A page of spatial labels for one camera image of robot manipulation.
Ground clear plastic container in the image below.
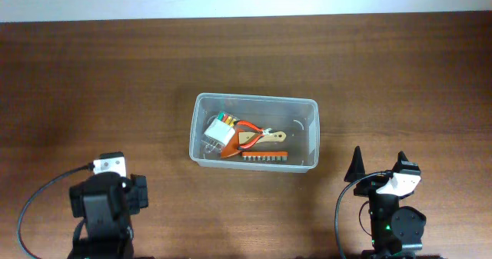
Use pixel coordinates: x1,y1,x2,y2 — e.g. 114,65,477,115
189,93,320,173

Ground red handled pliers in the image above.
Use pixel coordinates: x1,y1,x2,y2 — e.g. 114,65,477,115
234,121,272,151

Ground clear case of coloured bits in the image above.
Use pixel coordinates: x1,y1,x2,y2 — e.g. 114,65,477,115
201,111,239,154

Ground orange socket rail with sockets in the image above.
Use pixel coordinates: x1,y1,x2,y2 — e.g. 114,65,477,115
241,151,288,161

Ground orange scraper with wooden handle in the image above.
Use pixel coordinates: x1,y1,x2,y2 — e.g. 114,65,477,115
221,128,287,158

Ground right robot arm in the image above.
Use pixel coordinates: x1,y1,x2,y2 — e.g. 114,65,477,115
336,147,427,259

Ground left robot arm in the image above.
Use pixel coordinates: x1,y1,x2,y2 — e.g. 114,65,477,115
68,172,148,259

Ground right black cable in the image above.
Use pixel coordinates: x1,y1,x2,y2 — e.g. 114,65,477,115
334,170,393,259

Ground black cable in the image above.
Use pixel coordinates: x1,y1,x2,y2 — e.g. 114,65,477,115
16,162,95,259
334,170,393,259

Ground left black cable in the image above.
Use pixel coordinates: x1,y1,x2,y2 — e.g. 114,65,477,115
16,162,95,259

